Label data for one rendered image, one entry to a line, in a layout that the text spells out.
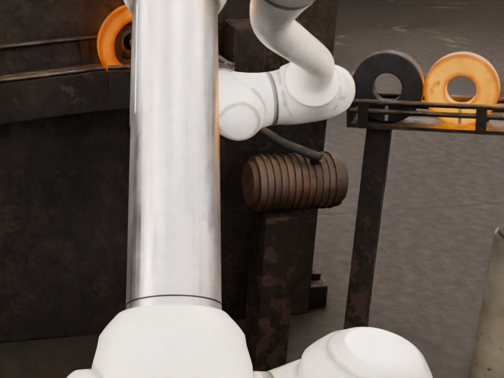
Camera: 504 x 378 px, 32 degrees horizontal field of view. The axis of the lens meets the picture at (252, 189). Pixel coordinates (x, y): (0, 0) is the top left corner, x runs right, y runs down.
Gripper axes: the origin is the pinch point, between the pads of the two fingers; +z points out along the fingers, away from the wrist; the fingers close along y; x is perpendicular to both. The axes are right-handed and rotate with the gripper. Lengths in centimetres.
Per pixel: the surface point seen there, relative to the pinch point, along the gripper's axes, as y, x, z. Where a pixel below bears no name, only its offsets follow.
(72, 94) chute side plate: -26.0, -8.8, -3.0
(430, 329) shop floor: 67, -74, -13
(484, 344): 47, -40, -61
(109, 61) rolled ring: -17.9, -2.6, -0.2
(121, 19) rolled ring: -15.4, 6.4, 0.7
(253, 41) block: 13.3, 2.5, -2.3
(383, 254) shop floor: 73, -78, 32
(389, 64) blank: 38.3, 2.9, -19.4
